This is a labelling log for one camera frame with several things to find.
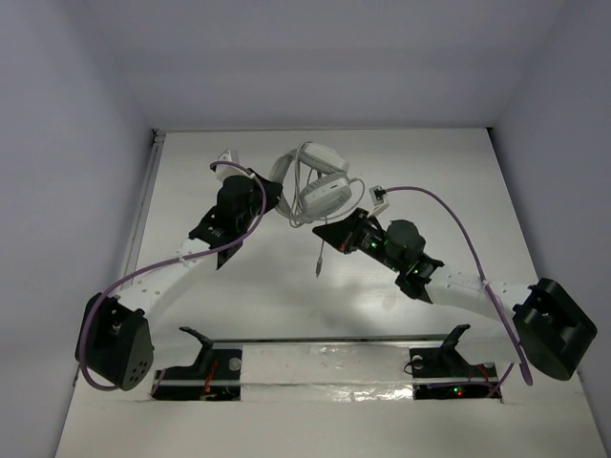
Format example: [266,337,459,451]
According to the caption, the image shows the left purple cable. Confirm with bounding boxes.
[80,160,268,392]

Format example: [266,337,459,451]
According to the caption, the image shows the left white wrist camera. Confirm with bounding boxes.
[210,149,244,182]

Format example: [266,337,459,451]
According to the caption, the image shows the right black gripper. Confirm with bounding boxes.
[312,209,403,274]

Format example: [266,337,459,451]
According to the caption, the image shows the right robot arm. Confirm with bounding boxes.
[312,208,598,381]

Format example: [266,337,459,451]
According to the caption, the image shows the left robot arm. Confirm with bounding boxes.
[75,160,283,391]

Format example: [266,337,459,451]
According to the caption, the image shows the grey headphone cable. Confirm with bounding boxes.
[284,142,367,278]

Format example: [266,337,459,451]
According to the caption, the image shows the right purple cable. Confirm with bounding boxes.
[381,185,535,400]

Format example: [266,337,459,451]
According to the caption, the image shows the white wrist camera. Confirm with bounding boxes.
[210,149,244,182]
[369,185,390,219]

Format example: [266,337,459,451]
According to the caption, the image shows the aluminium side rail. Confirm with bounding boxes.
[120,129,166,274]

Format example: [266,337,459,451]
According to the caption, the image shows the purple cable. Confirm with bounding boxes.
[381,185,535,400]
[80,160,268,392]

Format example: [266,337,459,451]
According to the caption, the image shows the white over-ear headphones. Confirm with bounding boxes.
[269,141,352,228]

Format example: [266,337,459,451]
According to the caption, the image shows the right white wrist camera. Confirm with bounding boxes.
[369,185,390,219]

